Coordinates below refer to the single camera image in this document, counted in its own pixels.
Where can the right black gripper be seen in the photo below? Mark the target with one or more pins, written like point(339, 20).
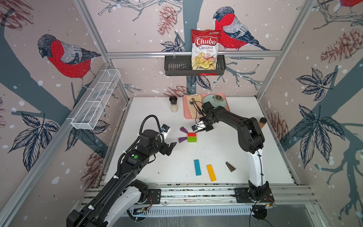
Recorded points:
point(208, 128)

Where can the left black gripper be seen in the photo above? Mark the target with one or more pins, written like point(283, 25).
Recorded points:
point(164, 150)

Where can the purple triangle block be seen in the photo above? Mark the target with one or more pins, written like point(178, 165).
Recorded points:
point(182, 139)
point(184, 130)

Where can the green rectangular block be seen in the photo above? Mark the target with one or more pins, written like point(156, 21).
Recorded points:
point(192, 139)

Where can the teal long block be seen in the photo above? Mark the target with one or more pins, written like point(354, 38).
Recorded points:
point(197, 167)

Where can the yellow long block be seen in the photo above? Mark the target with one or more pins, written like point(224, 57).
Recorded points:
point(211, 173)

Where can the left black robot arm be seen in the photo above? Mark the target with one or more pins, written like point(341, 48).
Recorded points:
point(124, 194)

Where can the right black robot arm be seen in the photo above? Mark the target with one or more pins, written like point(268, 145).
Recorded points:
point(250, 139)

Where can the mint green flower plate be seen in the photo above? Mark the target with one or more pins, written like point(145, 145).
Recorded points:
point(215, 100)

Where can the beige cloth napkin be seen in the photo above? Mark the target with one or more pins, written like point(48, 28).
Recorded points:
point(189, 109)

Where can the silver teaspoon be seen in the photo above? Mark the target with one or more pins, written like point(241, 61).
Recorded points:
point(193, 104)

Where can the iridescent butter knife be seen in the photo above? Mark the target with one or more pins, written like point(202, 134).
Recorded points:
point(199, 110)

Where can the glass salt grinder black cap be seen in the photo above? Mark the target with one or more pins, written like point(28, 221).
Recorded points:
point(173, 101)

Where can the brown spice bottle black cap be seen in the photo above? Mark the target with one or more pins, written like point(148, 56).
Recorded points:
point(262, 122)

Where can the Chuba cassava chips bag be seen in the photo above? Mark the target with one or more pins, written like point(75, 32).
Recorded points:
point(205, 45)

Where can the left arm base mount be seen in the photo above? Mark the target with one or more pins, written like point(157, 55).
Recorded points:
point(150, 196)

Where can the black wire wall basket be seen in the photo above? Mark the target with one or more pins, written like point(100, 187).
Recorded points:
point(182, 66)

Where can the white wire wall basket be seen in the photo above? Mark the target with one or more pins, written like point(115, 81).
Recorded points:
point(91, 110)

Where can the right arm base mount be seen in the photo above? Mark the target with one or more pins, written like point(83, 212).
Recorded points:
point(247, 195)

